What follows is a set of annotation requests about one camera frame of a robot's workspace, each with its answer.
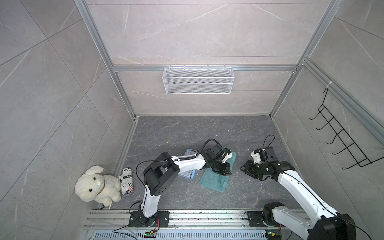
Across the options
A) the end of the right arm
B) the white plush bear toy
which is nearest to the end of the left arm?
the end of the right arm

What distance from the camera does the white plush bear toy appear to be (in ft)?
2.21

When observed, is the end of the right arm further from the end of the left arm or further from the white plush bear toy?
the white plush bear toy

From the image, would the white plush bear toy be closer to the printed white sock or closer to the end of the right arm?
the printed white sock

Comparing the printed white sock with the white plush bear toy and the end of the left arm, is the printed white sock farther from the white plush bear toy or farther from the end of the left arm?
the end of the left arm

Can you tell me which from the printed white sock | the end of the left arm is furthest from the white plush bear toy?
the end of the left arm

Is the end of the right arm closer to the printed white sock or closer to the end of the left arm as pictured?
the end of the left arm

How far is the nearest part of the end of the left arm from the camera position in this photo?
0.69 m

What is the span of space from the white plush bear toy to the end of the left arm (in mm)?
524

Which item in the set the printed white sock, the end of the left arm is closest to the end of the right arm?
the end of the left arm
